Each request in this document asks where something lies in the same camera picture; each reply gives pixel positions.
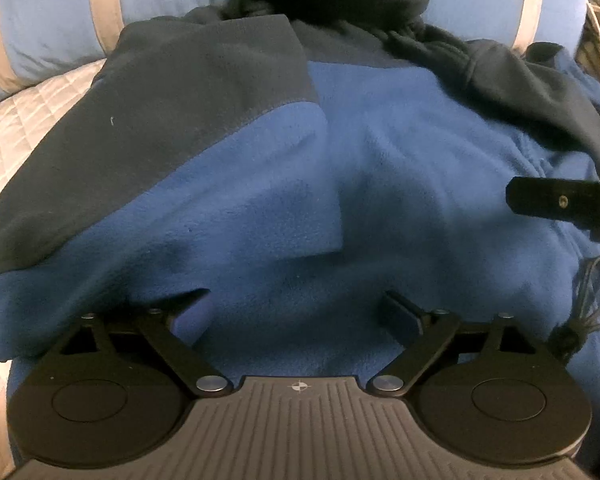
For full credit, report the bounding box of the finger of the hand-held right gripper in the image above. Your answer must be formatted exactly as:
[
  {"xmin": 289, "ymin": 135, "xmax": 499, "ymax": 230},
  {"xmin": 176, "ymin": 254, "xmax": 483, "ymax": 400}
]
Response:
[{"xmin": 506, "ymin": 175, "xmax": 600, "ymax": 242}]

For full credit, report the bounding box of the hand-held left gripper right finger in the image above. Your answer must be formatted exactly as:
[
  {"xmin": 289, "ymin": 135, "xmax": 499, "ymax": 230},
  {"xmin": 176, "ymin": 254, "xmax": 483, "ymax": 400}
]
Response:
[{"xmin": 365, "ymin": 290, "xmax": 548, "ymax": 401}]

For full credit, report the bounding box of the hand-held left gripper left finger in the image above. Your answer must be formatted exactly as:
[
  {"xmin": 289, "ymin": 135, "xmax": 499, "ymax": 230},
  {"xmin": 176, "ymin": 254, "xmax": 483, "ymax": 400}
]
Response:
[{"xmin": 55, "ymin": 287, "xmax": 233, "ymax": 399}]

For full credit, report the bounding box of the blue and navy fleece jacket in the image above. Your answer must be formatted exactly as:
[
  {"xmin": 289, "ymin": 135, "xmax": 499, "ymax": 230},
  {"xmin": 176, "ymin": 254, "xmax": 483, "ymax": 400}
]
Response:
[{"xmin": 0, "ymin": 0, "xmax": 600, "ymax": 480}]

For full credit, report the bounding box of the grey quilted bedspread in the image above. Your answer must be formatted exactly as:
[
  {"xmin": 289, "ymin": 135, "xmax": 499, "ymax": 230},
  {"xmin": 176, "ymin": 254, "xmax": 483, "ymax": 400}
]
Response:
[{"xmin": 0, "ymin": 57, "xmax": 112, "ymax": 480}]

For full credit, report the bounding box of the large blue grey-striped cushion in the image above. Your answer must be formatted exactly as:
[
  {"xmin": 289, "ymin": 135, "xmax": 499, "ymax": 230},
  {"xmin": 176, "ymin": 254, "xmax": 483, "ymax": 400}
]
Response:
[{"xmin": 0, "ymin": 0, "xmax": 253, "ymax": 106}]

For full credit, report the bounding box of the black cord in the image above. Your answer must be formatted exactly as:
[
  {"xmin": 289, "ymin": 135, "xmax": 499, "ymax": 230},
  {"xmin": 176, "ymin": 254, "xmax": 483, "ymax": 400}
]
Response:
[{"xmin": 547, "ymin": 255, "xmax": 600, "ymax": 361}]

